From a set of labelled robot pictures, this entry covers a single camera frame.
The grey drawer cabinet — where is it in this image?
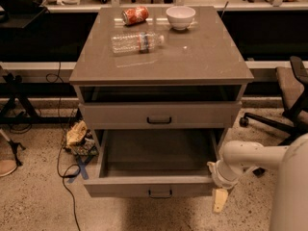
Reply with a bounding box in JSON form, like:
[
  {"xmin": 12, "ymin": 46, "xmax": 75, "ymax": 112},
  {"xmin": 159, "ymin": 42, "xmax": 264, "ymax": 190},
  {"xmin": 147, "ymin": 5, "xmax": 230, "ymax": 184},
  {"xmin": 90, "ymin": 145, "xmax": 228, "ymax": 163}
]
[{"xmin": 70, "ymin": 7, "xmax": 253, "ymax": 141}]

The black tripod stand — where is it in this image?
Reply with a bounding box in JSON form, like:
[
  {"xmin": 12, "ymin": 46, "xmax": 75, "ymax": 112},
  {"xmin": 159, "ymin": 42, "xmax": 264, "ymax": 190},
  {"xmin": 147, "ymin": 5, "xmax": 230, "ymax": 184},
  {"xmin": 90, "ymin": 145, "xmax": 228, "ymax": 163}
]
[{"xmin": 0, "ymin": 72, "xmax": 81, "ymax": 171}]

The white ceramic bowl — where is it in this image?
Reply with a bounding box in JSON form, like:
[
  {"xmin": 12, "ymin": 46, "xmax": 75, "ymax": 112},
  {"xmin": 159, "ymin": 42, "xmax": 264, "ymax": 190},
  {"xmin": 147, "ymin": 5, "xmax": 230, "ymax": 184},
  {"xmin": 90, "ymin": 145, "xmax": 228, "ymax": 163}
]
[{"xmin": 166, "ymin": 6, "xmax": 195, "ymax": 30}]

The grey top drawer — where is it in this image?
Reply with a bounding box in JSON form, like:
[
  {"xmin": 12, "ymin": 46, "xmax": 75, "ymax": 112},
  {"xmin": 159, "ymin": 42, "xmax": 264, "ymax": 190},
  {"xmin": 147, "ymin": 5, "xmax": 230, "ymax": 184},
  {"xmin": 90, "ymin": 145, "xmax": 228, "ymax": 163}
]
[{"xmin": 79, "ymin": 101, "xmax": 242, "ymax": 129}]

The blue tape cross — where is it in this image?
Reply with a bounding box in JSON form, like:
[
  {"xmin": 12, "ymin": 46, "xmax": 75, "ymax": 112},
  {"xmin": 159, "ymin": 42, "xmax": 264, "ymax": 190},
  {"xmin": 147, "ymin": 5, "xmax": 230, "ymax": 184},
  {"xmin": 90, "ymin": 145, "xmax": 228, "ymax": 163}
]
[{"xmin": 67, "ymin": 155, "xmax": 93, "ymax": 183}]

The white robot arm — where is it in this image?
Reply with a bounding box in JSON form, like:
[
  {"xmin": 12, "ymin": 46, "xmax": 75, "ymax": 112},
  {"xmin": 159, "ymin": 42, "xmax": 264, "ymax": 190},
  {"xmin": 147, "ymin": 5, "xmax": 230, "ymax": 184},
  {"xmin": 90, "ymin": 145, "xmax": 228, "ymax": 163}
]
[{"xmin": 207, "ymin": 134, "xmax": 308, "ymax": 231}]

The grey drawer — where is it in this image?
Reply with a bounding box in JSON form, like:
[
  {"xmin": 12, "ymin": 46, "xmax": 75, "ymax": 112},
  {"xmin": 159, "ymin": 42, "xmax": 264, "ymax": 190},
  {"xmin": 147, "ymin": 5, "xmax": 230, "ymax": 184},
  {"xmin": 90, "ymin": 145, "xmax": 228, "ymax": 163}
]
[
  {"xmin": 85, "ymin": 129, "xmax": 217, "ymax": 198},
  {"xmin": 79, "ymin": 101, "xmax": 242, "ymax": 129}
]

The crushed orange soda can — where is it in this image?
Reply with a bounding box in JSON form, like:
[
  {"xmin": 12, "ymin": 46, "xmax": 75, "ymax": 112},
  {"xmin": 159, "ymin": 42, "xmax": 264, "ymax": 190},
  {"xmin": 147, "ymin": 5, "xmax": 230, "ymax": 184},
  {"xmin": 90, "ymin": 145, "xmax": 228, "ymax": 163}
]
[{"xmin": 122, "ymin": 6, "xmax": 149, "ymax": 26}]

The black floor cable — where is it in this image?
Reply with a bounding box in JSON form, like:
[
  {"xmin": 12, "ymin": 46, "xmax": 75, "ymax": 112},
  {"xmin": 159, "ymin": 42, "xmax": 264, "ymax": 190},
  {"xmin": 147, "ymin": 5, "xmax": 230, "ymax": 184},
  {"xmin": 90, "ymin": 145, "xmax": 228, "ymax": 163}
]
[{"xmin": 45, "ymin": 61, "xmax": 83, "ymax": 231}]

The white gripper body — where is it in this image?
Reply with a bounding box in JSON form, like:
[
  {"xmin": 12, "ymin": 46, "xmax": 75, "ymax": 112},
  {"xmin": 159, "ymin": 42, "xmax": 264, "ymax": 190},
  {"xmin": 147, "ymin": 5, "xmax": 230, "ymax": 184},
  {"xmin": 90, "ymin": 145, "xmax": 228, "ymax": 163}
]
[{"xmin": 212, "ymin": 160, "xmax": 239, "ymax": 190}]

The clear plastic water bottle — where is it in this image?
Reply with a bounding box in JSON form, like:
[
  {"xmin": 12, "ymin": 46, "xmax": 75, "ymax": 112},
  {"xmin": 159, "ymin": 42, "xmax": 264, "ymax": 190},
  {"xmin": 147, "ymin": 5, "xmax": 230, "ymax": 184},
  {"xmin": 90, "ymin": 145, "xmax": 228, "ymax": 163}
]
[{"xmin": 111, "ymin": 32, "xmax": 165, "ymax": 54}]

